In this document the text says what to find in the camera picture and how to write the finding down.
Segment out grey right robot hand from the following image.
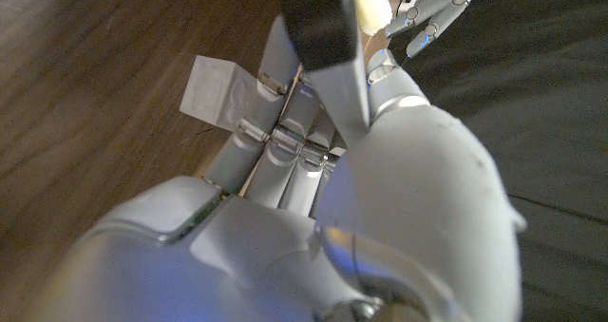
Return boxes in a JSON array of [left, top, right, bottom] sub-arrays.
[[23, 12, 528, 322]]

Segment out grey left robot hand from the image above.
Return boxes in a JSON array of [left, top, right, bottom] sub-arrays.
[[379, 0, 485, 60]]

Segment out pale yellow sponge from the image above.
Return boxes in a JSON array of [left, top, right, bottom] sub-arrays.
[[351, 0, 393, 36]]

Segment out small framed whiteboard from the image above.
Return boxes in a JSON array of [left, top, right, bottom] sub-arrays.
[[179, 0, 372, 147]]

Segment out black backdrop curtain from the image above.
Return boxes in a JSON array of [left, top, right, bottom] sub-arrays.
[[398, 0, 608, 322]]

